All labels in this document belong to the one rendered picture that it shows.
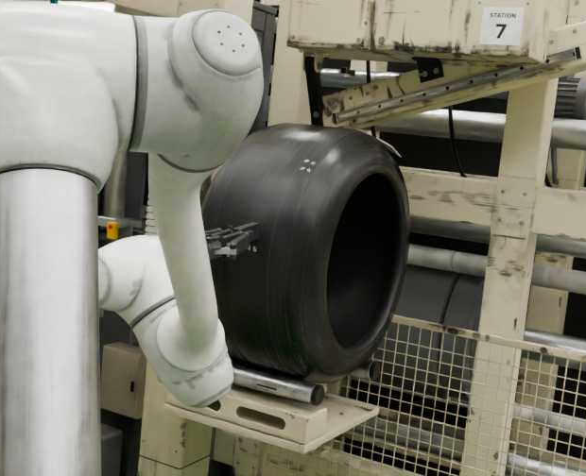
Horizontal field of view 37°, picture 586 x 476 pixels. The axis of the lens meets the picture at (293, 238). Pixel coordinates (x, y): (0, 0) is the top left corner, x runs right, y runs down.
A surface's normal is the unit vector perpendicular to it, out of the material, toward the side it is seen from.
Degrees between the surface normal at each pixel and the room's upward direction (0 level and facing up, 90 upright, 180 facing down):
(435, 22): 90
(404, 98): 90
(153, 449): 90
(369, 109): 90
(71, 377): 66
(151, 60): 73
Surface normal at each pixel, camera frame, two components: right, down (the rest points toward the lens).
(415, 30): -0.50, 0.05
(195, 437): 0.86, 0.15
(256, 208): -0.42, -0.34
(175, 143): 0.23, 0.93
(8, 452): -0.18, -0.28
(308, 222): 0.26, -0.13
